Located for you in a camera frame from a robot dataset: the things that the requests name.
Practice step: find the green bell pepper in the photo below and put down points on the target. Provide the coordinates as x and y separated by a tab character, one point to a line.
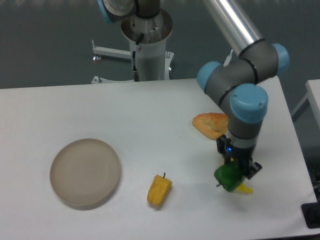
221	174

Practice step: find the black device at table edge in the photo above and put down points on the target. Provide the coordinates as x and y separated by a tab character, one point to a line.
311	214

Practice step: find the yellow bell pepper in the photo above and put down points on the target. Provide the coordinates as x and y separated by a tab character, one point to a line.
159	190

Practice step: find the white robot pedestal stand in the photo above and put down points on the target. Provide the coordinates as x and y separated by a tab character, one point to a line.
148	54

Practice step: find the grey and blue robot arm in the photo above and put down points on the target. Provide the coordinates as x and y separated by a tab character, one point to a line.
234	88

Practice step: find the yellow banana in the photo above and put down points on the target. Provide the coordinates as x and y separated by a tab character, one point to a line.
243	188

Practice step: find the golden pastry bread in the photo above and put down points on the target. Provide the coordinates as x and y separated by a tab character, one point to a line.
212	125

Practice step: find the beige round plate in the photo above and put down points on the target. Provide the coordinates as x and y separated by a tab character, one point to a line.
85	173

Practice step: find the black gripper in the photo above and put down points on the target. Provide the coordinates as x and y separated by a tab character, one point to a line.
241	150

